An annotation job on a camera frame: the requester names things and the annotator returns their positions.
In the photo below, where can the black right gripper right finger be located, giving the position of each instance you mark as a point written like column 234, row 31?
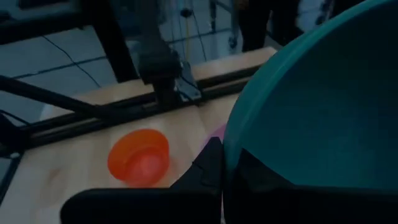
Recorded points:
column 245, row 174

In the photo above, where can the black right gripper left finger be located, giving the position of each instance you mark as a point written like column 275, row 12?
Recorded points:
column 206, row 168

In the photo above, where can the large blue-grey bowl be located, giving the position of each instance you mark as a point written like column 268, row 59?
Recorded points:
column 326, row 109

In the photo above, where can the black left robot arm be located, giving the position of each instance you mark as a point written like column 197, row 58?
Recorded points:
column 158, row 65

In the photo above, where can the pink translucent bowl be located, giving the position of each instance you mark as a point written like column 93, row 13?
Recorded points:
column 219, row 133

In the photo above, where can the orange translucent bowl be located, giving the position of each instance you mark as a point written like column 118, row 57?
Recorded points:
column 140, row 158

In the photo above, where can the person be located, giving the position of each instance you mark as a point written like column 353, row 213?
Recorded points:
column 264, row 25

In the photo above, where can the black aluminium table frame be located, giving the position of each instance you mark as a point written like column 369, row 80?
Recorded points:
column 93, row 123

